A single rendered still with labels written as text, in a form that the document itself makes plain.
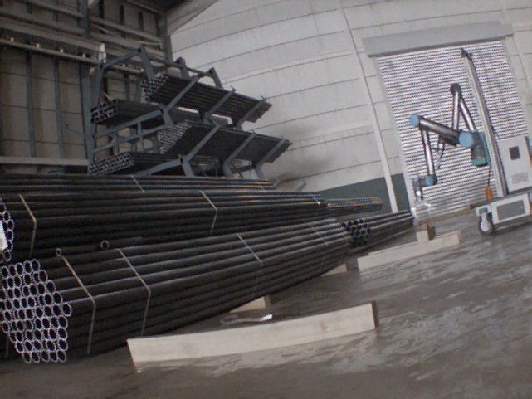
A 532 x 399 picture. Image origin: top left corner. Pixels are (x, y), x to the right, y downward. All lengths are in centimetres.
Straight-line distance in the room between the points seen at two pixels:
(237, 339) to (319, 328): 31
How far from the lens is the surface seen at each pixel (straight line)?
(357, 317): 288
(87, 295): 345
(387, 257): 730
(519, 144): 723
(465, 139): 710
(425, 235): 707
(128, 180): 561
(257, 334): 298
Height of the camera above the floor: 38
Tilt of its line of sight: 2 degrees up
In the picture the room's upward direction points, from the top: 12 degrees counter-clockwise
